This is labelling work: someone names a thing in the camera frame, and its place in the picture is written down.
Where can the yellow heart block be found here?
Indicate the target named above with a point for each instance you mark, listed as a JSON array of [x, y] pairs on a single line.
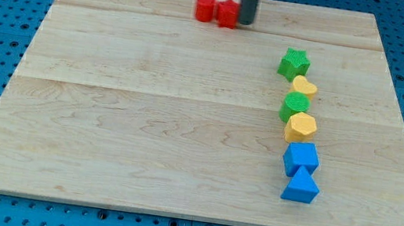
[[300, 84]]

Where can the light wooden board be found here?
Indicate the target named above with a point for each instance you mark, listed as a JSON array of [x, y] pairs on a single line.
[[134, 105]]

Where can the green cylinder block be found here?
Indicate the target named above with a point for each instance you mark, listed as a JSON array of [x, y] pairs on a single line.
[[293, 103]]

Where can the yellow hexagon block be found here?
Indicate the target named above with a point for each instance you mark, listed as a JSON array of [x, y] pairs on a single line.
[[301, 127]]

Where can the red star block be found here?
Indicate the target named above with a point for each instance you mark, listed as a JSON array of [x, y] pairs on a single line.
[[227, 13]]

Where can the blue cube block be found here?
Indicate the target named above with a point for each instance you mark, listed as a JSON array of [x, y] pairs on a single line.
[[300, 154]]

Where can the green star block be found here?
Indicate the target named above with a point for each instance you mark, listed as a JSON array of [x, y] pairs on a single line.
[[294, 63]]

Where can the red cylinder block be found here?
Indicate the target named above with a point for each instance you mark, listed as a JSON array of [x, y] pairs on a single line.
[[204, 10]]

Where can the blue triangle block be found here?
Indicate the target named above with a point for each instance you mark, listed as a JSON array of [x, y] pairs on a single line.
[[301, 188]]

